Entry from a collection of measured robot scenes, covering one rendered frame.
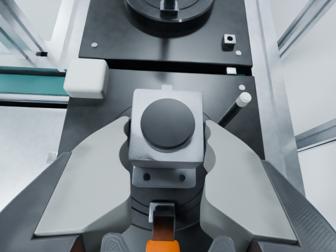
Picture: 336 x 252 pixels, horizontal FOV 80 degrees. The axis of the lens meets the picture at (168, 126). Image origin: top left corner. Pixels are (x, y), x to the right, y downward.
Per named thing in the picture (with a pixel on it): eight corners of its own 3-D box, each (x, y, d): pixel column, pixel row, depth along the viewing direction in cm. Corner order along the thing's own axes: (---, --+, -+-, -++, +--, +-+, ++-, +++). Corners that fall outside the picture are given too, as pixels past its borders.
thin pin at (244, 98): (218, 136, 22) (252, 101, 14) (211, 135, 22) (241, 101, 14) (217, 129, 22) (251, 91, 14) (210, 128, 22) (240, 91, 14)
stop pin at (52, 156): (70, 168, 26) (56, 164, 23) (61, 168, 26) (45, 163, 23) (72, 158, 27) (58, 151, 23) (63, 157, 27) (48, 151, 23)
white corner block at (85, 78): (109, 105, 27) (101, 90, 23) (74, 104, 27) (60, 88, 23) (113, 75, 29) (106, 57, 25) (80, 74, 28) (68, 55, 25)
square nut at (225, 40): (233, 48, 29) (236, 43, 28) (222, 48, 29) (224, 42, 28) (232, 39, 29) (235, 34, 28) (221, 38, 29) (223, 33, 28)
